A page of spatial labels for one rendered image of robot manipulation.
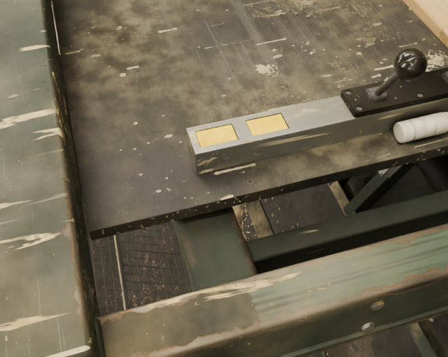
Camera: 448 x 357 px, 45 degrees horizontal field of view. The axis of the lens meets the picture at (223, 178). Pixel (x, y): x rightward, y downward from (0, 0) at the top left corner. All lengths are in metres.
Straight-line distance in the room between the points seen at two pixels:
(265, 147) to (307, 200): 2.30
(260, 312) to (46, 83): 0.39
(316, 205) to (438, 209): 2.18
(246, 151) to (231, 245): 0.12
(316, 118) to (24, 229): 0.39
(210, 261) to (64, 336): 0.24
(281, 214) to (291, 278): 2.59
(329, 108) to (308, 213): 2.25
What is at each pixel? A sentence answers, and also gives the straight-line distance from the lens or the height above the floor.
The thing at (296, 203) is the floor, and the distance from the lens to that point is 3.06.
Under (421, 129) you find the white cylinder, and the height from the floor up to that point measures 1.44.
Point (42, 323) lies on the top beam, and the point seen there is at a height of 1.89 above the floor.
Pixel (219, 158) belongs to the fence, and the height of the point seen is 1.67.
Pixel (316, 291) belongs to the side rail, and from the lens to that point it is 0.56.
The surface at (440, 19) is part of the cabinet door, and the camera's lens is 1.01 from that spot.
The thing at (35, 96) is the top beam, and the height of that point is 1.88.
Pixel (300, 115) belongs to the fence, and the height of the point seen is 1.57.
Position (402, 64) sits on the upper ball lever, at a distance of 0.66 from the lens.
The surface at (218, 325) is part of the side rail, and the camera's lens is 0.53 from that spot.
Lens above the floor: 2.04
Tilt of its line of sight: 34 degrees down
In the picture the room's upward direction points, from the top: 79 degrees counter-clockwise
